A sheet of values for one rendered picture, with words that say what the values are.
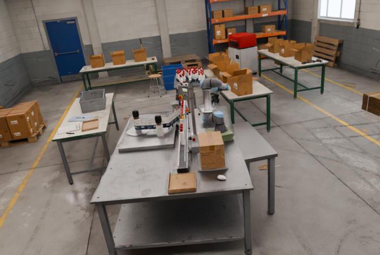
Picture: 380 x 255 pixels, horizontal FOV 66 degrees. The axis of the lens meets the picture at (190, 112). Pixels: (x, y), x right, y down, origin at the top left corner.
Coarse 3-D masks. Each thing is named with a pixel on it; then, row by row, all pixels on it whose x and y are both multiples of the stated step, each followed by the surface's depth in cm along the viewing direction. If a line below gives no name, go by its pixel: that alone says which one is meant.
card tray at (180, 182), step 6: (174, 174) 298; (180, 174) 297; (186, 174) 296; (192, 174) 295; (174, 180) 288; (180, 180) 287; (186, 180) 286; (192, 180) 285; (168, 186) 275; (174, 186) 280; (180, 186) 279; (186, 186) 278; (192, 186) 277; (168, 192) 271; (174, 192) 271
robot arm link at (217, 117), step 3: (216, 111) 361; (219, 111) 361; (213, 114) 358; (216, 114) 354; (219, 114) 353; (222, 114) 355; (213, 117) 356; (216, 117) 355; (219, 117) 353; (222, 117) 355; (213, 120) 358; (216, 120) 356; (219, 120) 355; (222, 120) 356; (216, 123) 358; (219, 123) 356; (222, 123) 357
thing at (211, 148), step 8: (200, 136) 307; (208, 136) 305; (216, 136) 303; (200, 144) 291; (208, 144) 289; (216, 144) 288; (200, 152) 290; (208, 152) 290; (216, 152) 290; (208, 160) 293; (216, 160) 294; (224, 160) 294; (208, 168) 297
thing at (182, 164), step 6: (186, 114) 430; (186, 120) 409; (186, 126) 392; (186, 132) 374; (186, 138) 360; (180, 144) 346; (186, 144) 345; (180, 150) 333; (186, 150) 331; (180, 156) 321; (186, 156) 320; (180, 162) 309; (186, 162) 308; (180, 168) 299
